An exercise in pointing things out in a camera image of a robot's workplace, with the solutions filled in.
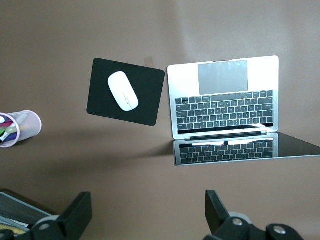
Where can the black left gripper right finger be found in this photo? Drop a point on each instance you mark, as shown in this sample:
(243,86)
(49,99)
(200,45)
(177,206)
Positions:
(217,215)

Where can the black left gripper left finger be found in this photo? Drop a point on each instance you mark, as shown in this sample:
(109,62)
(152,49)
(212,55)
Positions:
(77,212)

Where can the silver laptop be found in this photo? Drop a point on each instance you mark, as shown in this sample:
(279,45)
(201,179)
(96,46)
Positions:
(225,75)

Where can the purple marker in cup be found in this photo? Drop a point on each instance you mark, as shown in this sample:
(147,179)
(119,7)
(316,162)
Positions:
(13,136)

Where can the black marker in cup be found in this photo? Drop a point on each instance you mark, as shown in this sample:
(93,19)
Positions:
(2,140)

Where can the green marker in cup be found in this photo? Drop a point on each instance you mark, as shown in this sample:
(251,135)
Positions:
(6,130)

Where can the pink mesh pen cup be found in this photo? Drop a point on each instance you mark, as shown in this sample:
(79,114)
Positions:
(32,122)

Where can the white computer mouse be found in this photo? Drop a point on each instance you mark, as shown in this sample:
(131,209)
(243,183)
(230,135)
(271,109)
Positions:
(122,90)

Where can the black mouse pad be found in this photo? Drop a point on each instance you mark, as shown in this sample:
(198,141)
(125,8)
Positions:
(145,100)

